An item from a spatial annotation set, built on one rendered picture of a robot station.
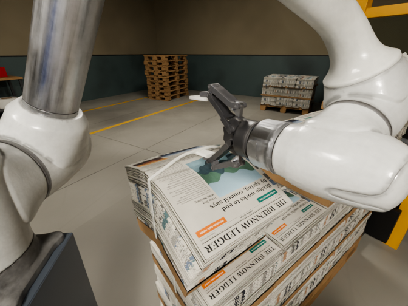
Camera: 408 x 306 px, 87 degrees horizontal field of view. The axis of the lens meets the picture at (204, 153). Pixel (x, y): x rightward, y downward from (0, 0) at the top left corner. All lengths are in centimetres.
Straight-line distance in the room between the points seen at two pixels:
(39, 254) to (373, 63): 65
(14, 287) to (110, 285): 126
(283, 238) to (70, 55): 75
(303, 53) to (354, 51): 706
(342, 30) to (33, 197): 57
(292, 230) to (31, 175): 74
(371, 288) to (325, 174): 169
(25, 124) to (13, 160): 8
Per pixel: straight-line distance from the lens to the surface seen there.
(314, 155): 31
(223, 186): 54
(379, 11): 203
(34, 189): 51
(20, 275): 54
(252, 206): 53
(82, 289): 71
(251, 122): 41
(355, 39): 40
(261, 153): 36
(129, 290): 171
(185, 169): 57
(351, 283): 192
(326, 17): 37
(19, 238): 51
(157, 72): 706
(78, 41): 49
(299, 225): 86
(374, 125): 35
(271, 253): 75
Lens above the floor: 138
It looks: 25 degrees down
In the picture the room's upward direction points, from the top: straight up
